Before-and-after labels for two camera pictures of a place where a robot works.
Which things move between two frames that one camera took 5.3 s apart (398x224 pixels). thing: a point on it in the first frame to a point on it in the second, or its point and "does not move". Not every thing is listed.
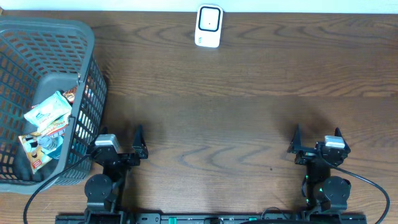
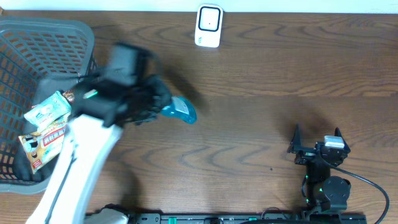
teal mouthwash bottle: (51, 145) to (181, 109)
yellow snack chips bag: (41, 147) does not move
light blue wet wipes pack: (49, 112) does not move
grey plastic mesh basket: (39, 55) does not move
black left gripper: (138, 149) to (160, 91)
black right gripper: (306, 155) does not move
